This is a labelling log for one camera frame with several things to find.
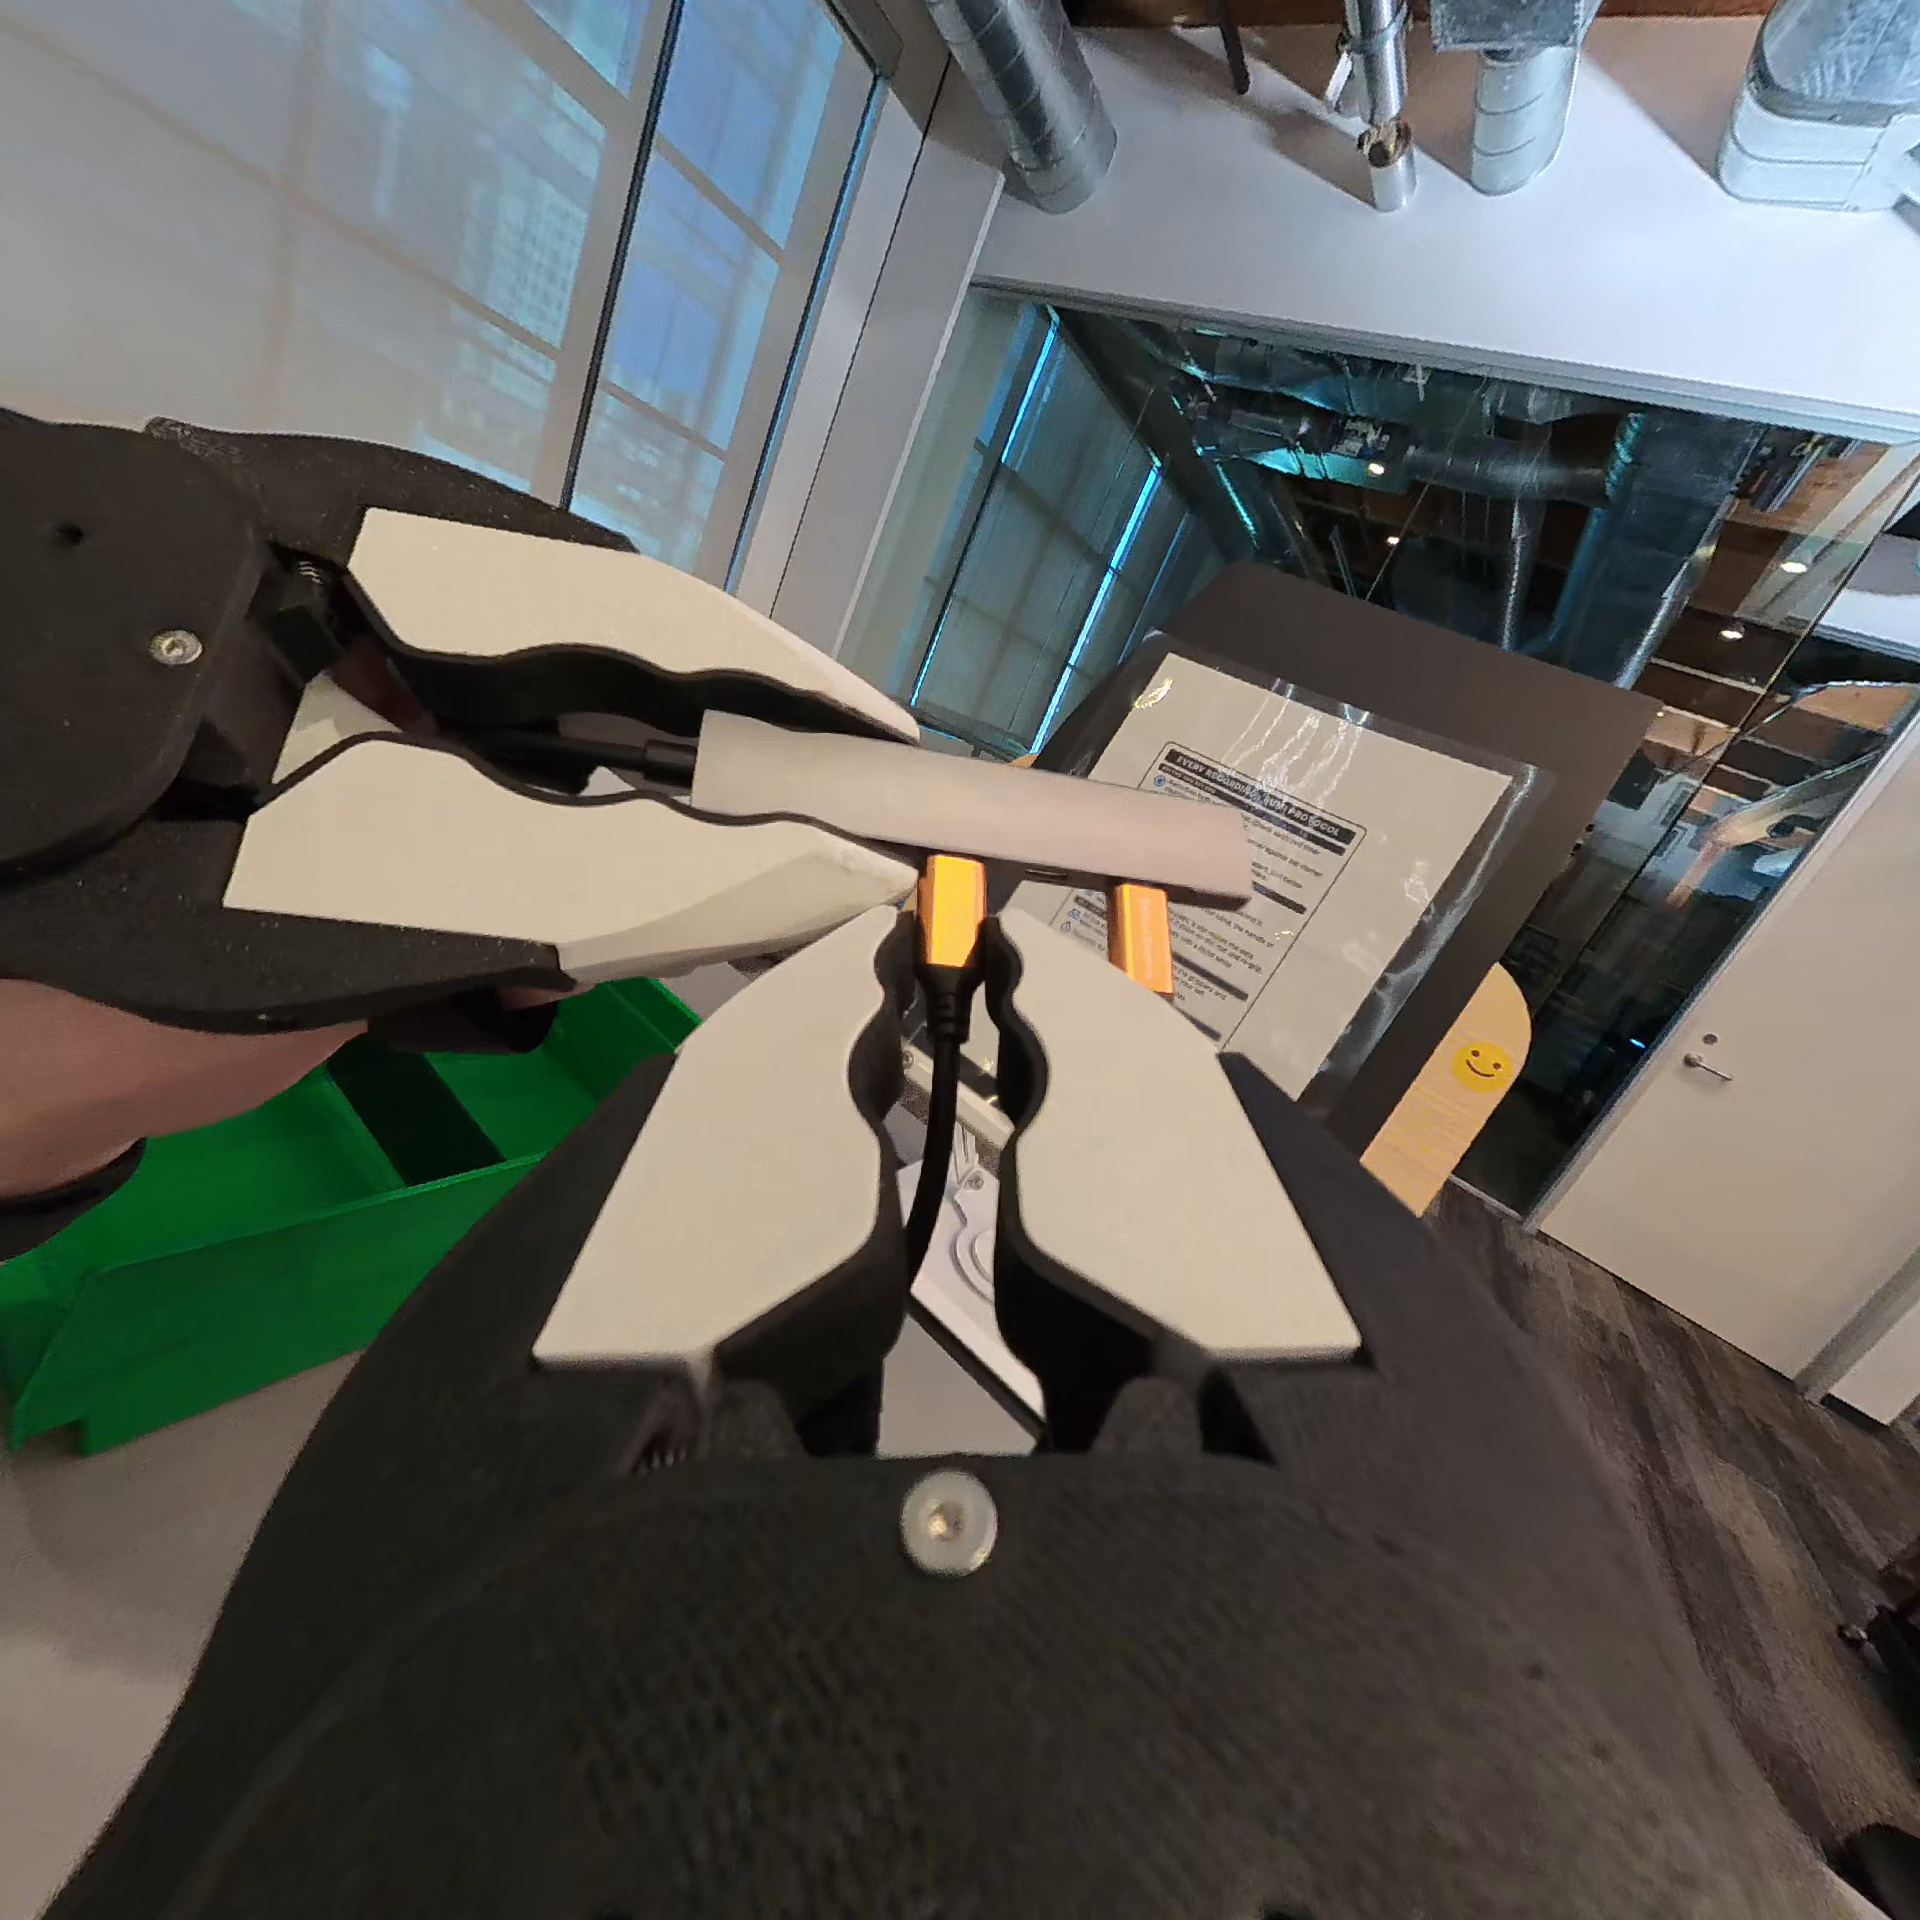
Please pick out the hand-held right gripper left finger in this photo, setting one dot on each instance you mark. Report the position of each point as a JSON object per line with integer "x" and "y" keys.
{"x": 720, "y": 1200}

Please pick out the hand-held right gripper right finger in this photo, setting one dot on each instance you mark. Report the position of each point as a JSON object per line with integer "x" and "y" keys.
{"x": 1184, "y": 1200}

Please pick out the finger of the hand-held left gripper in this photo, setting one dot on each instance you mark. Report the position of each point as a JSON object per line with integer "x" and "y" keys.
{"x": 495, "y": 862}
{"x": 599, "y": 609}

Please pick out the grey usb hub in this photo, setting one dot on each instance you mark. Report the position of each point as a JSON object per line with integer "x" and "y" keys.
{"x": 974, "y": 810}

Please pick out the orange usb-c plug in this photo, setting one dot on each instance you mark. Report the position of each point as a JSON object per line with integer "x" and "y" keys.
{"x": 1144, "y": 937}

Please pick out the person's left hand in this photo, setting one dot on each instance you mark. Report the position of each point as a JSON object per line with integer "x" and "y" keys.
{"x": 120, "y": 1080}

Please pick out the white printed sheet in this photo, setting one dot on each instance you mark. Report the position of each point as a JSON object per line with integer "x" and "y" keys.
{"x": 968, "y": 1289}

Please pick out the wooden smiley board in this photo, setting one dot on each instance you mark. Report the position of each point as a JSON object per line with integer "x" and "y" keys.
{"x": 1463, "y": 1108}

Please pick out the laminated paper sign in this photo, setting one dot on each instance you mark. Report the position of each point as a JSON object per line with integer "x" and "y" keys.
{"x": 1348, "y": 884}

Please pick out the glass partition window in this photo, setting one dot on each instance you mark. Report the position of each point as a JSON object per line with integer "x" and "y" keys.
{"x": 1035, "y": 523}

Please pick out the large window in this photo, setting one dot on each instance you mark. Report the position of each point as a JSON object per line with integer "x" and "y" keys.
{"x": 375, "y": 194}

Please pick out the green plastic bin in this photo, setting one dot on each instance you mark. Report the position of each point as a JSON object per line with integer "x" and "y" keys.
{"x": 225, "y": 1276}

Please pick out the white door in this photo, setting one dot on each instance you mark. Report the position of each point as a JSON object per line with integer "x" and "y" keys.
{"x": 1756, "y": 1170}

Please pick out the black board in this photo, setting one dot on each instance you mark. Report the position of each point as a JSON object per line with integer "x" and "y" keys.
{"x": 1500, "y": 691}

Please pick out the silver ceiling pipe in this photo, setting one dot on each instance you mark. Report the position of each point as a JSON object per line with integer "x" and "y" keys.
{"x": 1382, "y": 105}

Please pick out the silver ribbed air duct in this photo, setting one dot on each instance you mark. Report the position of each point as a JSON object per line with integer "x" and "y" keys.
{"x": 1026, "y": 89}

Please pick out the silver insulated duct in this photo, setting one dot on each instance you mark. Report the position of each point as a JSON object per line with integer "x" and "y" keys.
{"x": 1823, "y": 105}
{"x": 1522, "y": 89}

